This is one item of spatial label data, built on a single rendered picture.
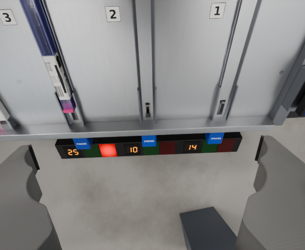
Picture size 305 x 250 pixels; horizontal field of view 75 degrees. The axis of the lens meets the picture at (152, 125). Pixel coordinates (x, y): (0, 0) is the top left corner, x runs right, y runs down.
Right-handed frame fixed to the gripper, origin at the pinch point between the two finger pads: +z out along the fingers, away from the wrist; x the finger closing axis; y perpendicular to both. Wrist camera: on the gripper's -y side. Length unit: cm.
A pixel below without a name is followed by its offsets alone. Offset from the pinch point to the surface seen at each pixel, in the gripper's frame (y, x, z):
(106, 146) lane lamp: 13.9, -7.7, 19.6
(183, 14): -6.7, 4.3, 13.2
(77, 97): 3.1, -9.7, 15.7
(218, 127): 8.2, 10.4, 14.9
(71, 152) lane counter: 15.0, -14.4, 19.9
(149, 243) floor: 96, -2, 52
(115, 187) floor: 70, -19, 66
